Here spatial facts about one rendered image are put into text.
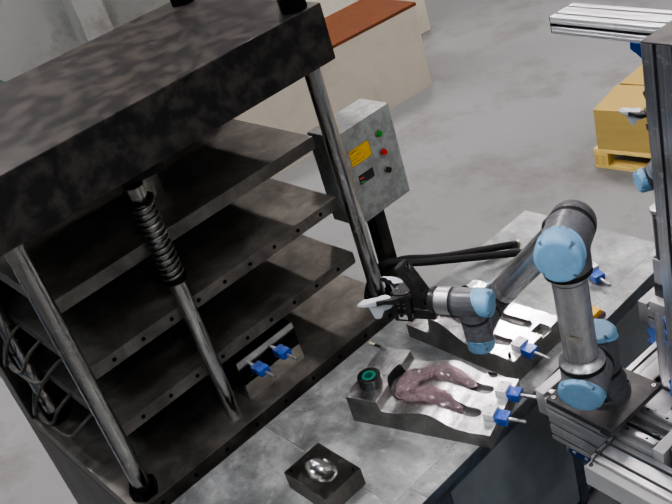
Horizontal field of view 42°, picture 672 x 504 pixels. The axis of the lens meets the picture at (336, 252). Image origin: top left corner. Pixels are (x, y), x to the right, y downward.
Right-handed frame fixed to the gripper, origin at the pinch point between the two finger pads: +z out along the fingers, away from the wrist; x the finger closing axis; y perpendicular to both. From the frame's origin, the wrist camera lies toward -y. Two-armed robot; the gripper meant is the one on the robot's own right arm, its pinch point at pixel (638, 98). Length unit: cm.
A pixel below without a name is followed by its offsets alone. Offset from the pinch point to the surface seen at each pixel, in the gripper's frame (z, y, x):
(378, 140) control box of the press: 59, 0, -79
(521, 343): -33, 45, -71
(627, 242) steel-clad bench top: 16, 65, -11
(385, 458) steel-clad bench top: -48, 49, -127
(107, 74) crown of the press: 33, -76, -153
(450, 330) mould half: -13, 43, -89
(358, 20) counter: 424, 73, -21
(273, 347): 13, 34, -149
